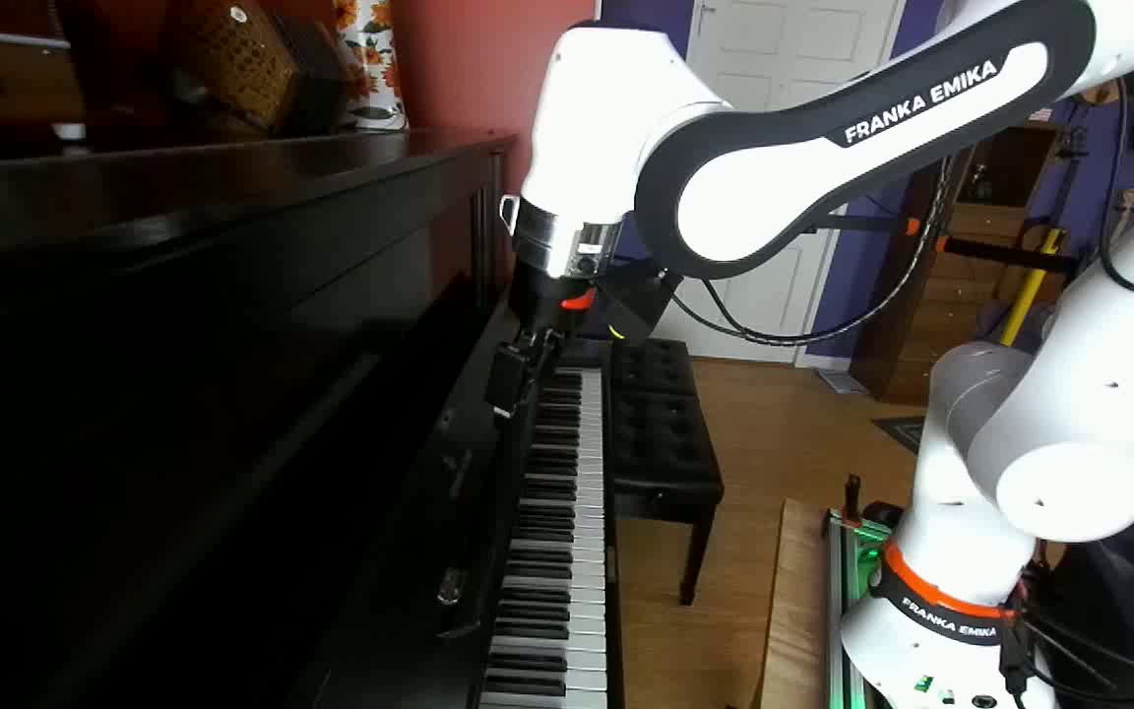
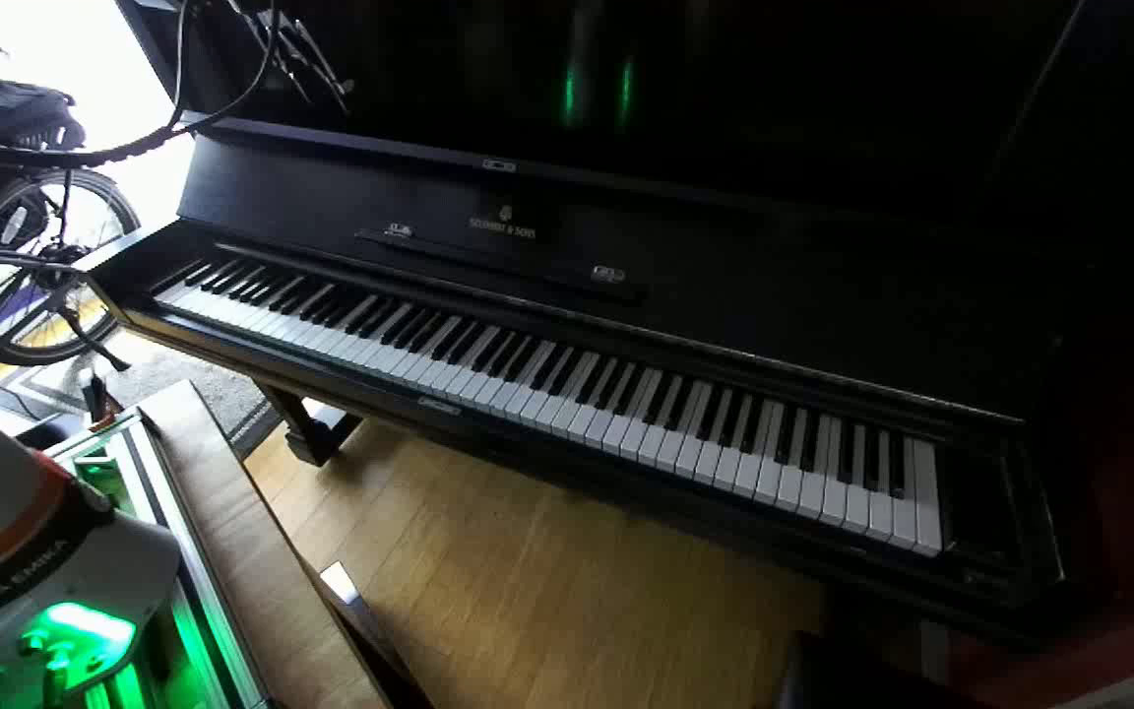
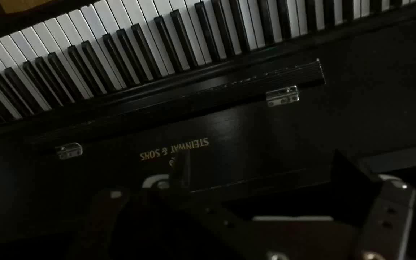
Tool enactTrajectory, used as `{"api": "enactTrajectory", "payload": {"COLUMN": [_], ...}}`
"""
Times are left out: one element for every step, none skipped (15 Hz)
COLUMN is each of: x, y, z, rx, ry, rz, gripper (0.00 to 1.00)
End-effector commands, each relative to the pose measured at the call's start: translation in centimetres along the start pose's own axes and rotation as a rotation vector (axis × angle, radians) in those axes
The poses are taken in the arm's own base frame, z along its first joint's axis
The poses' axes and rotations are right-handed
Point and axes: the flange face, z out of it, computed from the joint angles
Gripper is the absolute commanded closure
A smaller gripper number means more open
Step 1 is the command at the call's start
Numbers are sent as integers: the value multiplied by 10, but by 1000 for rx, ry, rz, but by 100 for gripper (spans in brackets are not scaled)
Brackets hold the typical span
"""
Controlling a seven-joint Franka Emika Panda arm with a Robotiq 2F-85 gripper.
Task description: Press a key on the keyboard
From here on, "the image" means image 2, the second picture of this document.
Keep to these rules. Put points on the wooden robot mounting platform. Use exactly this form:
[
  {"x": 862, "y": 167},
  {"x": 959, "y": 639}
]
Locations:
[{"x": 248, "y": 620}]

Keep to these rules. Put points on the bicycle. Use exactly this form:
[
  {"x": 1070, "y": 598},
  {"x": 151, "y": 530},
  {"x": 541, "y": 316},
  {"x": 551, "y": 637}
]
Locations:
[{"x": 48, "y": 219}]

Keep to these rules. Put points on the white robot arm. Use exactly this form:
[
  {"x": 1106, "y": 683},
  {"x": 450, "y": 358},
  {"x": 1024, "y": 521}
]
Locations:
[{"x": 77, "y": 581}]

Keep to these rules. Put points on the black upright piano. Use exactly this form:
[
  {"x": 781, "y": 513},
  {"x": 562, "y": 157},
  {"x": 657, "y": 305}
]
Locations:
[{"x": 833, "y": 282}]

